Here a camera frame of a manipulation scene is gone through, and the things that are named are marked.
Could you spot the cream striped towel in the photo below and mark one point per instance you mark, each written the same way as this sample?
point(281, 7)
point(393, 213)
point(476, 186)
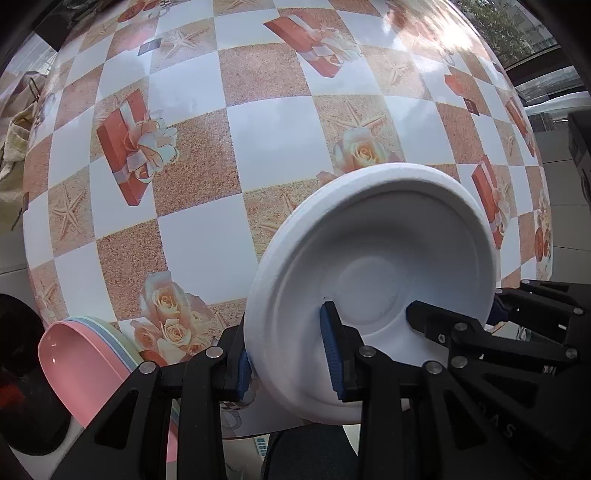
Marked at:
point(15, 133)

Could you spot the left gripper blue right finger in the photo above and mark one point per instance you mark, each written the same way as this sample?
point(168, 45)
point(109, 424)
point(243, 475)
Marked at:
point(342, 344)

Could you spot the person's jeans legs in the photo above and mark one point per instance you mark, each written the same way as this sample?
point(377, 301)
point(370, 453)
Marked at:
point(312, 451)

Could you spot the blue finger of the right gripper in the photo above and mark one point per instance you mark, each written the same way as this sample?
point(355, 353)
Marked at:
point(498, 312)
point(444, 333)

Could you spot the white washing machine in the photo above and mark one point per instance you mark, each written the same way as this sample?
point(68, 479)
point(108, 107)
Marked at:
point(36, 428)

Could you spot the patterned vinyl tablecloth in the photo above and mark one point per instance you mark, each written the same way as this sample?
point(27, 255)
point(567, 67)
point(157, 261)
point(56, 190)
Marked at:
point(174, 137)

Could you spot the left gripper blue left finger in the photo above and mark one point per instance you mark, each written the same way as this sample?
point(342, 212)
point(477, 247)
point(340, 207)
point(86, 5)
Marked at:
point(244, 375)

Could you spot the pink plastic plate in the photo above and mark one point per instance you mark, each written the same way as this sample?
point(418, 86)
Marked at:
point(85, 360)

